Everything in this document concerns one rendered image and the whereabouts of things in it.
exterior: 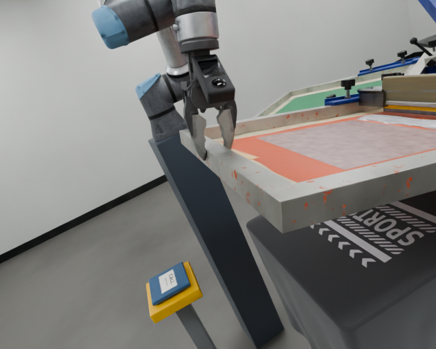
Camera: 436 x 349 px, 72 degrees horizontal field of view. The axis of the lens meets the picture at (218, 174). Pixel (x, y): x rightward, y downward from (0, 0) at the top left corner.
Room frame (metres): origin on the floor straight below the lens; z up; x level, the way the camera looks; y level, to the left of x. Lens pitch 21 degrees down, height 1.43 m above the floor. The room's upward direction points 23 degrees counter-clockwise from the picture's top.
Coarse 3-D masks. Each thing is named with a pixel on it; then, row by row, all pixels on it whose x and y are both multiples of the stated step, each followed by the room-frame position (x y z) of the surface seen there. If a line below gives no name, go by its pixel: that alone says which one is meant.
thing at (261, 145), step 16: (384, 112) 0.84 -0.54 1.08; (304, 128) 0.78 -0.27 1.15; (320, 128) 0.75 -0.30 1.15; (336, 128) 0.72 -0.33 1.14; (352, 128) 0.69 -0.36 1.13; (368, 128) 0.67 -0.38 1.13; (384, 128) 0.64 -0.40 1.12; (240, 144) 0.71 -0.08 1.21; (256, 144) 0.68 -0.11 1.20; (272, 144) 0.66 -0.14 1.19; (288, 144) 0.63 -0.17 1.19; (304, 144) 0.61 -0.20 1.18
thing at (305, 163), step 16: (400, 128) 0.62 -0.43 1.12; (416, 128) 0.60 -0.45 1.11; (320, 144) 0.59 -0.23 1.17; (336, 144) 0.57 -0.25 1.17; (352, 144) 0.55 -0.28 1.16; (368, 144) 0.53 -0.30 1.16; (384, 144) 0.52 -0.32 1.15; (400, 144) 0.50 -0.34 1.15; (416, 144) 0.49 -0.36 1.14; (432, 144) 0.47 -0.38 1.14; (256, 160) 0.55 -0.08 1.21; (272, 160) 0.53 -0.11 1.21; (288, 160) 0.51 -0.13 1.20; (304, 160) 0.50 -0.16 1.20; (320, 160) 0.48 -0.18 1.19; (336, 160) 0.47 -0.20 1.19; (352, 160) 0.46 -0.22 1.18; (368, 160) 0.44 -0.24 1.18; (384, 160) 0.43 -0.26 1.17; (288, 176) 0.43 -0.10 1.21; (304, 176) 0.42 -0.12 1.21; (320, 176) 0.41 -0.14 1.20
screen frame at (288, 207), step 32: (256, 128) 0.84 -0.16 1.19; (224, 160) 0.46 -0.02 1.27; (416, 160) 0.32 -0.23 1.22; (256, 192) 0.33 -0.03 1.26; (288, 192) 0.29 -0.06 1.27; (320, 192) 0.28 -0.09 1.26; (352, 192) 0.28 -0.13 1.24; (384, 192) 0.29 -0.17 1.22; (416, 192) 0.30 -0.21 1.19; (288, 224) 0.27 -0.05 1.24
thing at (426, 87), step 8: (384, 80) 0.82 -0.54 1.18; (392, 80) 0.79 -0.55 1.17; (400, 80) 0.77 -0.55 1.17; (408, 80) 0.74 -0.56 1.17; (416, 80) 0.72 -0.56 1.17; (424, 80) 0.70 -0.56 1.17; (432, 80) 0.68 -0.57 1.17; (384, 88) 0.82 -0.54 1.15; (392, 88) 0.79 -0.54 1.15; (400, 88) 0.77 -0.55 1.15; (408, 88) 0.74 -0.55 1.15; (416, 88) 0.72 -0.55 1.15; (424, 88) 0.70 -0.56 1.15; (432, 88) 0.68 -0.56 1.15; (392, 96) 0.79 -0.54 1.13; (400, 96) 0.76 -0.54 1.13; (408, 96) 0.74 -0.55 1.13; (416, 96) 0.72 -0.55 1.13; (424, 96) 0.69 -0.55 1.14; (432, 96) 0.67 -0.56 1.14
